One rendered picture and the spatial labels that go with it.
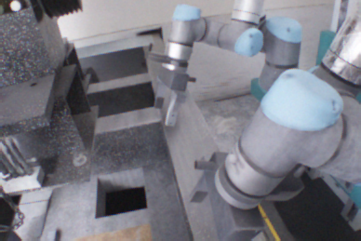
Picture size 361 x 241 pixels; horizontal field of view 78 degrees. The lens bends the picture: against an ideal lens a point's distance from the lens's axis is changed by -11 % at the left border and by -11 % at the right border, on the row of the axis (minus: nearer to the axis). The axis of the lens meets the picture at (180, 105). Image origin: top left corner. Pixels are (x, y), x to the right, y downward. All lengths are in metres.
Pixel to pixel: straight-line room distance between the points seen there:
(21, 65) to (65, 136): 0.24
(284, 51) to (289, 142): 0.59
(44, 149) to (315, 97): 0.76
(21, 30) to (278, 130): 0.69
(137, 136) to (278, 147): 0.69
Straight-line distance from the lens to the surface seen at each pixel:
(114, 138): 0.90
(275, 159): 0.28
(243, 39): 0.65
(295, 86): 0.25
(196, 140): 0.76
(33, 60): 0.80
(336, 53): 0.40
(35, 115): 0.60
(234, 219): 0.34
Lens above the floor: 1.15
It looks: 32 degrees down
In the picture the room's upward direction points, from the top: 7 degrees counter-clockwise
